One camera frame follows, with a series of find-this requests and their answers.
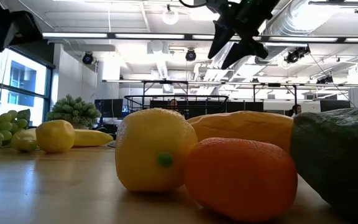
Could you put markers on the large yellow banana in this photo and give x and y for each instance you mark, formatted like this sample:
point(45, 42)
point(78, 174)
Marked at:
point(92, 138)

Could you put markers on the round white ceiling lamp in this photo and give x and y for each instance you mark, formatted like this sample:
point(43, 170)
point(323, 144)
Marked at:
point(170, 15)

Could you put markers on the black background metal frame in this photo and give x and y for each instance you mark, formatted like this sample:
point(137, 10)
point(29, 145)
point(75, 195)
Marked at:
point(166, 81)

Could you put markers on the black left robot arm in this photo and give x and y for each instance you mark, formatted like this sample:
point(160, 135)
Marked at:
point(5, 28)

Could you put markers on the orange tangerine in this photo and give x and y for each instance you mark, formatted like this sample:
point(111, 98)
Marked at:
point(241, 180)

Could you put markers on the orange mango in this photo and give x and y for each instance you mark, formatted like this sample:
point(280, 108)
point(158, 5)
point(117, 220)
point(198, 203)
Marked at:
point(244, 127)

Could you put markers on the person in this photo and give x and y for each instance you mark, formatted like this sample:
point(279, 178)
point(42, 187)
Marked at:
point(296, 109)
point(173, 104)

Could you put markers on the black computer monitor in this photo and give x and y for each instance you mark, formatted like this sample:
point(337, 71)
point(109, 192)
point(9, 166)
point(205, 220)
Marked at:
point(334, 105)
point(109, 108)

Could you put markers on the green avocado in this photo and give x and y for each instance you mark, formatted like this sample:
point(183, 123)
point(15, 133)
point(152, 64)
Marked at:
point(337, 155)

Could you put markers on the grey round woven mat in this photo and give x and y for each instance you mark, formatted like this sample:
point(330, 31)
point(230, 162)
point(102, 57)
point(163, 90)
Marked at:
point(112, 144)

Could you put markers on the light green broccoli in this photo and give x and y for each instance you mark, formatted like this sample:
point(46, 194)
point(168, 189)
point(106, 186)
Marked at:
point(73, 110)

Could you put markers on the yellow lemon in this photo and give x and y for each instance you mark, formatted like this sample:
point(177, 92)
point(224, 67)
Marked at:
point(154, 146)
point(54, 136)

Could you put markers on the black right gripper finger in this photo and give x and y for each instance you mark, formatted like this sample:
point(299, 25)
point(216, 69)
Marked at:
point(247, 49)
point(220, 39)

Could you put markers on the large window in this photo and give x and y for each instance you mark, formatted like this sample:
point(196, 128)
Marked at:
point(23, 77)

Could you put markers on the black ceiling spotlight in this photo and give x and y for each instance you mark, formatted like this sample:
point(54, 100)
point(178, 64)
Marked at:
point(190, 55)
point(297, 55)
point(87, 58)
point(325, 79)

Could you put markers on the silver ceiling air duct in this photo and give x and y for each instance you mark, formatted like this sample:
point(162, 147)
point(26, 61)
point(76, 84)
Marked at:
point(306, 15)

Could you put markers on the long ceiling light strip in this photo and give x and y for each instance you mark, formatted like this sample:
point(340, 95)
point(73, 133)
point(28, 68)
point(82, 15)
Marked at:
point(73, 35)

